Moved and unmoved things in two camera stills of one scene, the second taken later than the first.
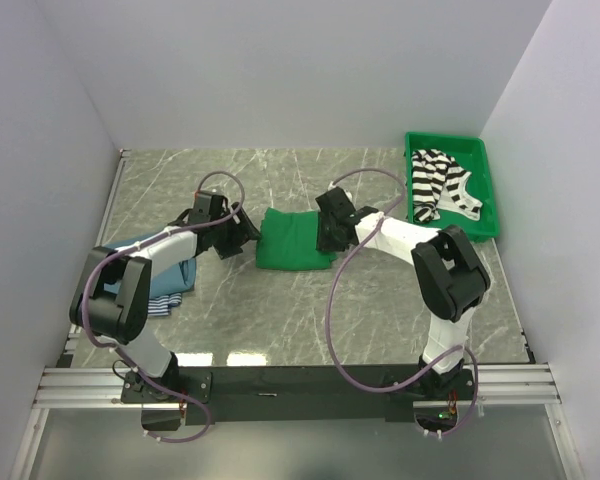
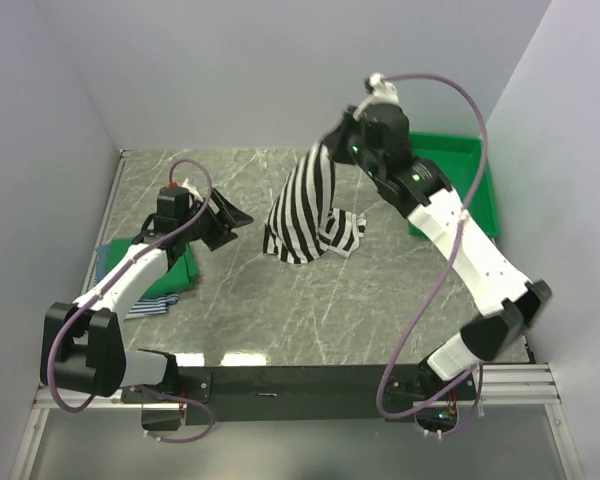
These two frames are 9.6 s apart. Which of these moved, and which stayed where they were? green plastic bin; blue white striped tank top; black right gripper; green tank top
Moved: black right gripper; green tank top
Stayed: blue white striped tank top; green plastic bin
